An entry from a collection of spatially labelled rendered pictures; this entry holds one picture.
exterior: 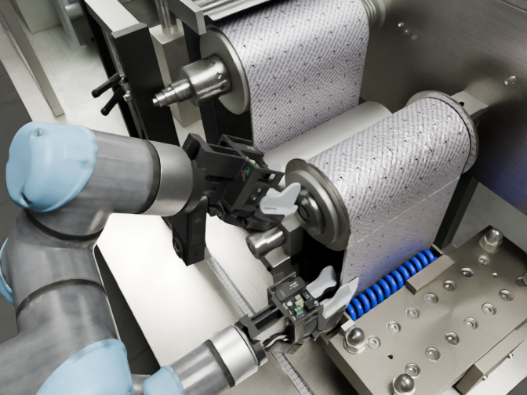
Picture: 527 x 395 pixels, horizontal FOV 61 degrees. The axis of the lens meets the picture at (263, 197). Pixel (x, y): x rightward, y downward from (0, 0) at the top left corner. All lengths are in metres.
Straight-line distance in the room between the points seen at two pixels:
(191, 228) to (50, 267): 0.16
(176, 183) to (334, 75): 0.43
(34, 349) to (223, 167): 0.24
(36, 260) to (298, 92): 0.49
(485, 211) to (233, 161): 2.02
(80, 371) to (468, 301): 0.66
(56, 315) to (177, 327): 0.58
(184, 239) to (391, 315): 0.42
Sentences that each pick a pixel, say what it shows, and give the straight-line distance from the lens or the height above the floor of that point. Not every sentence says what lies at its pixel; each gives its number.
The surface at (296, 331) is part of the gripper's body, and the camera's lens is 0.67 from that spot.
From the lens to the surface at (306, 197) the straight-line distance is 0.61.
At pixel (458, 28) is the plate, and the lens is 0.79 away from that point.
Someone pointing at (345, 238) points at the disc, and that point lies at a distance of 0.62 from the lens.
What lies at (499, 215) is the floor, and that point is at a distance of 2.43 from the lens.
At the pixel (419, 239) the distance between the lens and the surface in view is 0.85.
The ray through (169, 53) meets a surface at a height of 1.14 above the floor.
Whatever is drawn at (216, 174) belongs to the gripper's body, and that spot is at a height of 1.40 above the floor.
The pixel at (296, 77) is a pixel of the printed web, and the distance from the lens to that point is 0.74.
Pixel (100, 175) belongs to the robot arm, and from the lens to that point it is 0.40.
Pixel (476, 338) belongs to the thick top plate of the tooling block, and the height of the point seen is 1.03.
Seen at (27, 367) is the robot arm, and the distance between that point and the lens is 0.40.
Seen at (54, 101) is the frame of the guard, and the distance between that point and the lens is 1.51.
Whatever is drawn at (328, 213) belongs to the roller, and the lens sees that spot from 0.60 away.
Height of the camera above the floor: 1.75
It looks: 49 degrees down
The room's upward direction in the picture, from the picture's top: 5 degrees counter-clockwise
